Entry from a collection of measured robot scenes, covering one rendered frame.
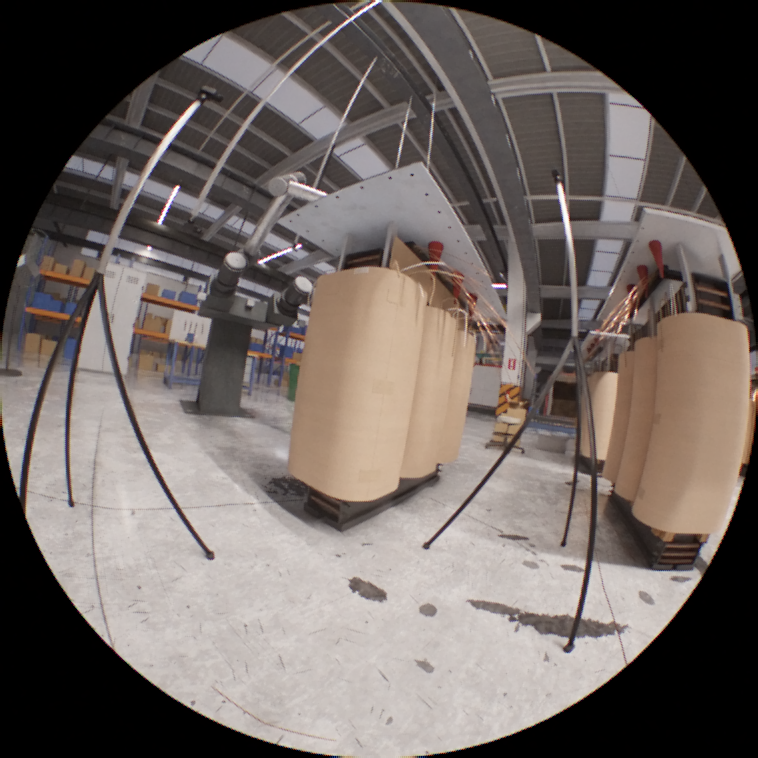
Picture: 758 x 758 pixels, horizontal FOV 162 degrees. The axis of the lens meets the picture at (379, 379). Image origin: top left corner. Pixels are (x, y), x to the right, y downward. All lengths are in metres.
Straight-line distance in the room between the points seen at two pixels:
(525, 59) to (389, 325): 9.73
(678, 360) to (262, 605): 1.76
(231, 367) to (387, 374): 2.54
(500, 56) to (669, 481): 9.85
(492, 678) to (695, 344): 1.38
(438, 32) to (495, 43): 5.67
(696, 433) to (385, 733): 1.39
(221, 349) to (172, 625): 2.86
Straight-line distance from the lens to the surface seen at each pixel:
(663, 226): 1.55
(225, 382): 3.27
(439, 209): 1.13
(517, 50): 9.97
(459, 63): 4.36
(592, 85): 9.64
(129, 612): 0.86
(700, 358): 1.43
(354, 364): 0.93
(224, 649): 0.76
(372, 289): 0.99
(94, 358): 5.42
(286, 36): 10.77
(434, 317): 1.36
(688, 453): 1.40
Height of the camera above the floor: 0.65
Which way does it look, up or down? 1 degrees up
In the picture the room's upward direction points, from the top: 9 degrees clockwise
